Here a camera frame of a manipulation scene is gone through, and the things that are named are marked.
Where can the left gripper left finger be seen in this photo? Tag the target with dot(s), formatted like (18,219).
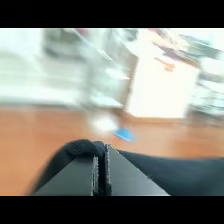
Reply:
(73,180)

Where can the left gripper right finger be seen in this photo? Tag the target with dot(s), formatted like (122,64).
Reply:
(128,180)

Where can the black garment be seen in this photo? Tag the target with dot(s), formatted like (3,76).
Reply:
(186,175)

